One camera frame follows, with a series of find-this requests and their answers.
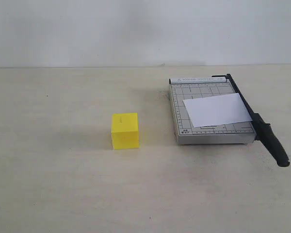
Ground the grey paper cutter base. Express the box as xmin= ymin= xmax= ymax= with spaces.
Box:
xmin=169 ymin=75 xmax=256 ymax=145

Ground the black cutter blade arm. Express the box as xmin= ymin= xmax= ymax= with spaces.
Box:
xmin=212 ymin=74 xmax=290 ymax=167

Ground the white paper sheet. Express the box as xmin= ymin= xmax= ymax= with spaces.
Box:
xmin=183 ymin=93 xmax=252 ymax=128

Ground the yellow cube block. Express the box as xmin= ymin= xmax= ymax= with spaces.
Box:
xmin=111 ymin=113 xmax=139 ymax=150

